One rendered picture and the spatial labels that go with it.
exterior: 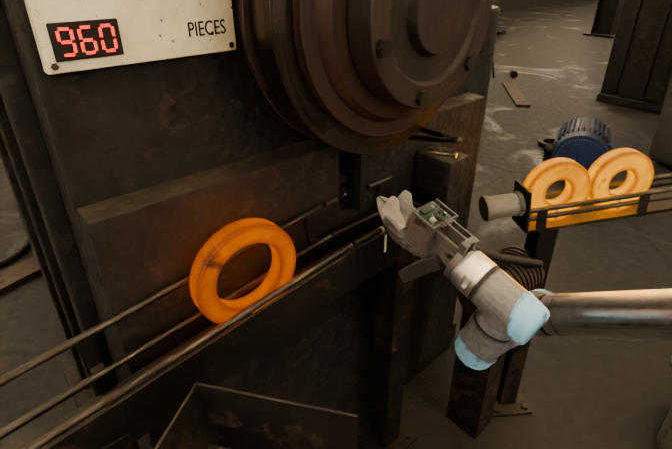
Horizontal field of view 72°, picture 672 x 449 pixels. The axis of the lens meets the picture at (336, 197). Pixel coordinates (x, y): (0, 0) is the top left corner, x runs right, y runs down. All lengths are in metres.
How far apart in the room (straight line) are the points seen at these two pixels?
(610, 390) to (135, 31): 1.60
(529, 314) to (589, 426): 0.87
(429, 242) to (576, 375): 1.02
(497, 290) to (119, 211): 0.58
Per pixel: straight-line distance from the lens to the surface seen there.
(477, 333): 0.85
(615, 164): 1.22
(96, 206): 0.74
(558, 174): 1.15
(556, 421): 1.61
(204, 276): 0.72
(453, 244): 0.81
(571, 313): 0.88
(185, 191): 0.74
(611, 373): 1.81
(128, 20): 0.69
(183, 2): 0.72
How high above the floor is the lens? 1.18
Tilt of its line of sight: 27 degrees down
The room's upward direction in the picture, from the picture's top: straight up
